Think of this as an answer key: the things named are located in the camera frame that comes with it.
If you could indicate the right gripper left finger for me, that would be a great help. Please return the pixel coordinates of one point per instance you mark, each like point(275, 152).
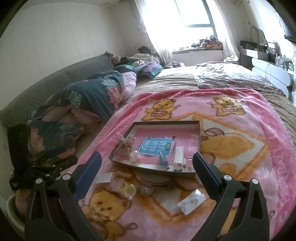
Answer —
point(53, 211)

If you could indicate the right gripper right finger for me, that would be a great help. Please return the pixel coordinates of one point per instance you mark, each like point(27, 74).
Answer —
point(251, 221)

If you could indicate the white plastic packet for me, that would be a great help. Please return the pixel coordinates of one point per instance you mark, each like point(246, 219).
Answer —
point(105, 178)

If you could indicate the yellow jewelry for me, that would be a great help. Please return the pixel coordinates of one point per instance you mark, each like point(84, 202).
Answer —
point(126, 189)

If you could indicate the pearl ball hair clip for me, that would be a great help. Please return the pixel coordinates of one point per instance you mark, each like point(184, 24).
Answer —
point(135, 156)

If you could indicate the brown oval hair clip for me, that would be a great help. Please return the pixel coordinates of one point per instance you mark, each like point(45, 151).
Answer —
point(151, 180)

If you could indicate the grey headboard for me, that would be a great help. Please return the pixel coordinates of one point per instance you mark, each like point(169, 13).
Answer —
point(18, 110)

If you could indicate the white earring card packet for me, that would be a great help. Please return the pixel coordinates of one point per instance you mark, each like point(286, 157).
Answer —
point(191, 202)

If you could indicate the white spotted fabric flower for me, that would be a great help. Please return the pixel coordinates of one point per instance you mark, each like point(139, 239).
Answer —
point(124, 146)

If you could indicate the white hair claw clip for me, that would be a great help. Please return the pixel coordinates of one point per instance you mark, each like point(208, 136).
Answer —
point(179, 156)

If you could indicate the dark floral quilt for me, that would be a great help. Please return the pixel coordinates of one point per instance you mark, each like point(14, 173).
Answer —
point(78, 108)

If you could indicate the dark shallow cardboard tray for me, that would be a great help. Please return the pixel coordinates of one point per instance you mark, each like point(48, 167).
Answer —
point(185, 133)

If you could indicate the blue label card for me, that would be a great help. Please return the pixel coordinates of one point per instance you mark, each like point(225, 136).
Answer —
point(152, 146)

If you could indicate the white rounded bed footboard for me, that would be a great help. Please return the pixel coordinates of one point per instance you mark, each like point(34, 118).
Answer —
point(278, 76)

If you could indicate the grey striped folded blanket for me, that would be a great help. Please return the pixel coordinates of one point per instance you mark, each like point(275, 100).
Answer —
point(216, 74)

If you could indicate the purple teal pillow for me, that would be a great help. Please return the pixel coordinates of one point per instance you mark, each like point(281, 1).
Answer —
point(149, 71)

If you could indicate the black white desk shelf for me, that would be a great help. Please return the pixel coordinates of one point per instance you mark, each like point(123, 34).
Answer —
point(261, 52)

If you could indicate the clothes pile on windowsill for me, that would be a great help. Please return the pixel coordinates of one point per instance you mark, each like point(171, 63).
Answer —
point(210, 43)

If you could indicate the window with curtains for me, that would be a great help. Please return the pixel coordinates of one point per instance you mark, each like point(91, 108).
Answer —
point(171, 25)

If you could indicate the black wall television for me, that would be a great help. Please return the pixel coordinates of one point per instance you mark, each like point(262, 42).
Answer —
point(290, 38)

